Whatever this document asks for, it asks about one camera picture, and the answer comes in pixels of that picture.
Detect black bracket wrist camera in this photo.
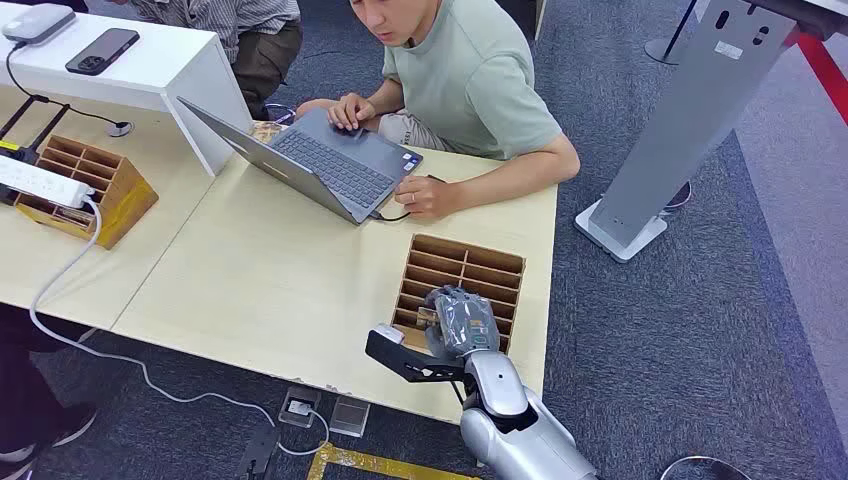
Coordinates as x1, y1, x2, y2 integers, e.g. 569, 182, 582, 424
364, 323, 466, 385

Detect black smartphone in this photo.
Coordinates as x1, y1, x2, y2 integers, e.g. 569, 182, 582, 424
64, 27, 142, 77

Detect person's right hand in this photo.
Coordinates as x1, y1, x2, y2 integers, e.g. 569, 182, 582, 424
327, 92, 378, 132

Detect grey flat box device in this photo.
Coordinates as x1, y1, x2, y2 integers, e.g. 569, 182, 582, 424
1, 3, 77, 47

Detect person's left hand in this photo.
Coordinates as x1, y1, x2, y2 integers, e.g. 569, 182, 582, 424
394, 174, 463, 222

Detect red barrier strip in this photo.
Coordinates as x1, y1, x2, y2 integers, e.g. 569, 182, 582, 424
784, 26, 848, 128

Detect wooden slotted card holder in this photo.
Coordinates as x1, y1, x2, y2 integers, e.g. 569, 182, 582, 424
13, 134, 161, 252
390, 233, 527, 356

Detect thin black cable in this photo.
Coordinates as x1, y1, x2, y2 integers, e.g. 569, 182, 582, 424
5, 40, 124, 128

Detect grey laptop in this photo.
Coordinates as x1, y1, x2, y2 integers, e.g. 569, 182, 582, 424
176, 96, 425, 227

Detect black laptop cable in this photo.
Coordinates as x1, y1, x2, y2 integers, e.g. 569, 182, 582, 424
369, 173, 449, 225

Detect yellow floor tape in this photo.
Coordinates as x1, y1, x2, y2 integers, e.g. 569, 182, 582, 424
305, 441, 482, 480

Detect floor socket box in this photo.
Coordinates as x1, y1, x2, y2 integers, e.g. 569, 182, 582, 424
277, 386, 323, 431

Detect person's hand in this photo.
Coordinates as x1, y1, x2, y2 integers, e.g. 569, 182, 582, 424
327, 92, 378, 132
394, 174, 463, 222

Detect white power cable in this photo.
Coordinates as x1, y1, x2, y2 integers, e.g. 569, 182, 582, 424
27, 197, 331, 458

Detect person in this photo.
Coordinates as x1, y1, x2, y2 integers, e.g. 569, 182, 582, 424
295, 0, 582, 223
0, 303, 101, 480
107, 0, 305, 122

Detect white desk riser shelf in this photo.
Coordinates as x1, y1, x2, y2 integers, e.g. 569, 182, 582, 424
0, 9, 256, 179

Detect black antenna device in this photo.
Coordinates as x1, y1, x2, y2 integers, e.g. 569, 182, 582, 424
0, 95, 72, 207

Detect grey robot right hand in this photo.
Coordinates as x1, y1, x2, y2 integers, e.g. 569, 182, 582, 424
423, 285, 502, 360

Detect black pole stand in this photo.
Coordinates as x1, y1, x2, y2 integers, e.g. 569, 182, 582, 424
643, 0, 701, 67

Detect brown patterned card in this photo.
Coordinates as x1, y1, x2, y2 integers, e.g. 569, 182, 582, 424
247, 120, 287, 146

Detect black floor plate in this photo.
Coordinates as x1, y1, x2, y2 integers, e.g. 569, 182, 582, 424
234, 423, 281, 480

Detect dark shoe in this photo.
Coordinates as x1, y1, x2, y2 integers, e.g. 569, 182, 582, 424
661, 179, 694, 215

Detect grey kiosk stand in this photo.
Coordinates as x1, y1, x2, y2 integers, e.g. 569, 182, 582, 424
573, 0, 800, 265

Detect clear floor socket lid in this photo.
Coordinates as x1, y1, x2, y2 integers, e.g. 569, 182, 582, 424
328, 395, 373, 439

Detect round metal ring base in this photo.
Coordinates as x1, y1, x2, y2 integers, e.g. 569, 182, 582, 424
658, 455, 754, 480

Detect white power strip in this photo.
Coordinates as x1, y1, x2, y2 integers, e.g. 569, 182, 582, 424
0, 154, 97, 211

